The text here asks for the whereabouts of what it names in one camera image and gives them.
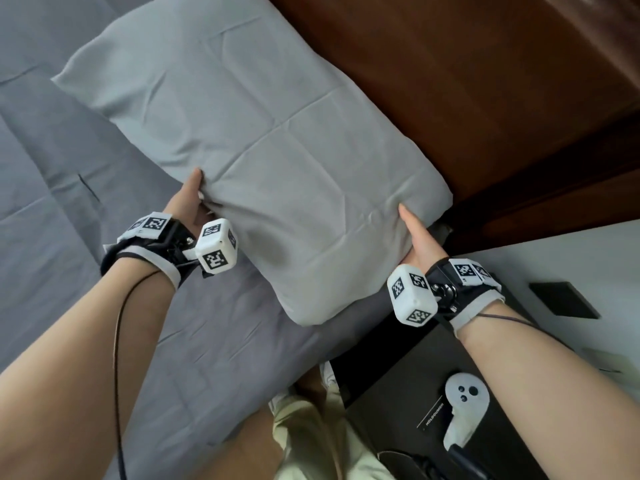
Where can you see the person's left forearm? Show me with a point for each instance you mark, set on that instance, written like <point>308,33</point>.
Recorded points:
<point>75,369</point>

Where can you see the black flat device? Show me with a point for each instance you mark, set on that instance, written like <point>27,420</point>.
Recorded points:
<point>565,299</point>

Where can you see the grey pillowcase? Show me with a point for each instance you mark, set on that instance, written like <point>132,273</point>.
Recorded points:
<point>250,119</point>

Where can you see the dark grey bed sheet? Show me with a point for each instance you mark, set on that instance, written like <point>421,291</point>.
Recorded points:
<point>75,244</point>

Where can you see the person's light green trousers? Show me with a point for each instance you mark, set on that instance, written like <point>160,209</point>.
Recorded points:
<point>320,434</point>

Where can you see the white game controller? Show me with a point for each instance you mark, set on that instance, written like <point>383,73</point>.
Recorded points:
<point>465,399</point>

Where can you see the person's right forearm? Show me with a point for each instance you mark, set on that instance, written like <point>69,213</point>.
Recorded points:
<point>550,409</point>

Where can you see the brown wooden headboard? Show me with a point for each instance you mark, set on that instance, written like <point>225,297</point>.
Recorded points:
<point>475,84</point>

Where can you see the person's right hand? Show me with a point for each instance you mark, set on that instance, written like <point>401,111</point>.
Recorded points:
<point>425,247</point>

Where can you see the person's left hand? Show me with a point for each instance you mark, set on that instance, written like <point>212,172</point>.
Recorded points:
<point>187,204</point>

